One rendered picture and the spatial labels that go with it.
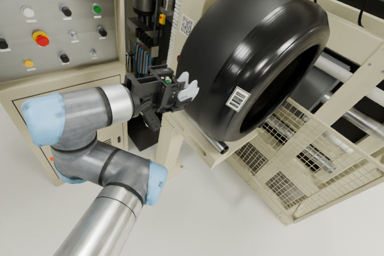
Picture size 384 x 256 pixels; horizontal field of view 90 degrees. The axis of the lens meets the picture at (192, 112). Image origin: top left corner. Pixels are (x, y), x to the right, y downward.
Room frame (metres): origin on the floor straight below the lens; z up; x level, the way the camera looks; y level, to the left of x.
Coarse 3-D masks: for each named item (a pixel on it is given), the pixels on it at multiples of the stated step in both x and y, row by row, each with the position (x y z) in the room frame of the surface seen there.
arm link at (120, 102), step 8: (104, 88) 0.24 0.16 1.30; (112, 88) 0.24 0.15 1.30; (120, 88) 0.25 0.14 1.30; (112, 96) 0.23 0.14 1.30; (120, 96) 0.24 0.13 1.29; (128, 96) 0.24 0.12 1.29; (112, 104) 0.22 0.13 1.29; (120, 104) 0.22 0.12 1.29; (128, 104) 0.23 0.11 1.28; (112, 112) 0.21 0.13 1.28; (120, 112) 0.22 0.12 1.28; (128, 112) 0.23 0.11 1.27; (112, 120) 0.23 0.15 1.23; (120, 120) 0.21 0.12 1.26; (128, 120) 0.23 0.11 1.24
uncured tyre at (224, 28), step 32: (224, 0) 0.62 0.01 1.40; (256, 0) 0.60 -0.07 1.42; (288, 0) 0.62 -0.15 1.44; (192, 32) 0.57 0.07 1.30; (224, 32) 0.52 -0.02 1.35; (256, 32) 0.51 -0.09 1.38; (288, 32) 0.51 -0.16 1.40; (320, 32) 0.60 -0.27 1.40; (192, 64) 0.50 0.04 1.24; (224, 64) 0.46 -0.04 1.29; (256, 64) 0.45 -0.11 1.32; (288, 64) 0.51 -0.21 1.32; (224, 96) 0.42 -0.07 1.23; (256, 96) 0.44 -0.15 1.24; (288, 96) 0.74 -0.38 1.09; (224, 128) 0.42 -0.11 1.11
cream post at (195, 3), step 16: (192, 0) 0.80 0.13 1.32; (208, 0) 0.78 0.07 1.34; (192, 16) 0.79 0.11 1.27; (176, 32) 0.84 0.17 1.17; (176, 48) 0.83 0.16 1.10; (176, 64) 0.81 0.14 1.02; (160, 144) 0.82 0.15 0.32; (176, 144) 0.81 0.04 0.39; (160, 160) 0.80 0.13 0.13; (176, 160) 0.86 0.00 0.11
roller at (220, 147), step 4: (184, 112) 0.63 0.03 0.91; (188, 116) 0.62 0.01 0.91; (192, 120) 0.60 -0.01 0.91; (196, 124) 0.58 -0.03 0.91; (200, 128) 0.57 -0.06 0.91; (204, 132) 0.55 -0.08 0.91; (204, 136) 0.54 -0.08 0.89; (208, 136) 0.53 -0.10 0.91; (208, 140) 0.53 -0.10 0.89; (212, 140) 0.52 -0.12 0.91; (216, 140) 0.52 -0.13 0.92; (212, 144) 0.51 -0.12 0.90; (216, 144) 0.51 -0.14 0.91; (220, 144) 0.50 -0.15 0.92; (224, 144) 0.51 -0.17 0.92; (216, 148) 0.50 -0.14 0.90; (220, 148) 0.49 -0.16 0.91; (224, 148) 0.49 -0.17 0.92; (228, 148) 0.50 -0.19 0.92; (220, 152) 0.48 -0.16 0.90; (224, 152) 0.49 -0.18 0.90
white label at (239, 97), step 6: (234, 90) 0.42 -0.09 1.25; (240, 90) 0.41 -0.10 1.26; (234, 96) 0.41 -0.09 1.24; (240, 96) 0.41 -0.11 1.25; (246, 96) 0.41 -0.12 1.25; (228, 102) 0.41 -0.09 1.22; (234, 102) 0.41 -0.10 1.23; (240, 102) 0.40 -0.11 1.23; (234, 108) 0.40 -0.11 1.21; (240, 108) 0.40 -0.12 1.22
